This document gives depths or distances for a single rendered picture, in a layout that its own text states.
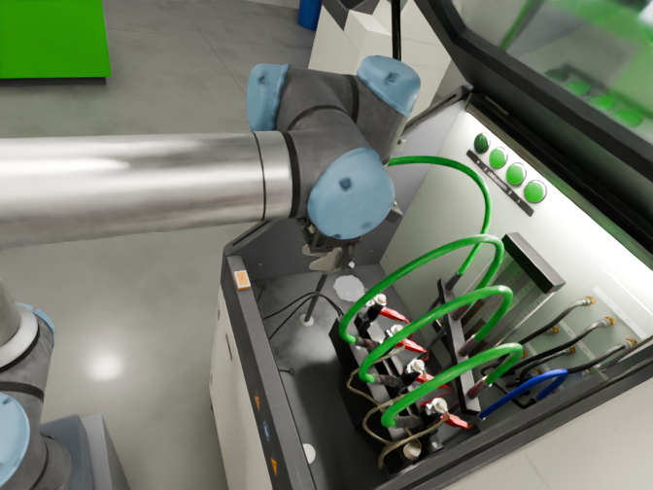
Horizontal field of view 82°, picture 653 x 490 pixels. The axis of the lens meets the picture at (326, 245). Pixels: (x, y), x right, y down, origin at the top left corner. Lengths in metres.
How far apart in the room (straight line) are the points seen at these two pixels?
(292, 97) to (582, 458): 0.58
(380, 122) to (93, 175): 0.30
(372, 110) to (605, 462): 0.52
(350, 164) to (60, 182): 0.20
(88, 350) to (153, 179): 1.76
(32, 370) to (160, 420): 1.14
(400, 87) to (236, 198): 0.23
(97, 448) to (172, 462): 0.83
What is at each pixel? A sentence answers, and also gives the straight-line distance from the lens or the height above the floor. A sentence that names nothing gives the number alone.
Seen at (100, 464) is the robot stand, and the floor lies 0.80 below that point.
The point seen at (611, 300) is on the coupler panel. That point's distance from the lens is 0.84.
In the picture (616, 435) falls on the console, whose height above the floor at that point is 1.33.
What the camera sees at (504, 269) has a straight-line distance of 0.91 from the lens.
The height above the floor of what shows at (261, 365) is 0.95.
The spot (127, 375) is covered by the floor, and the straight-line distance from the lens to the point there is 1.93.
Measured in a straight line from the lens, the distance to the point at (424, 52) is 3.66.
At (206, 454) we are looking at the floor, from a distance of 1.78.
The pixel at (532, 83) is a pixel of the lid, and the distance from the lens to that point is 0.76.
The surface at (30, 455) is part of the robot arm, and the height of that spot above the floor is 1.06.
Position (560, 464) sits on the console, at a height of 1.24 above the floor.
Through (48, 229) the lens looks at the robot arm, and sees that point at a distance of 0.31.
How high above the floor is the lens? 1.71
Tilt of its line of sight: 42 degrees down
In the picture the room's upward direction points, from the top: 20 degrees clockwise
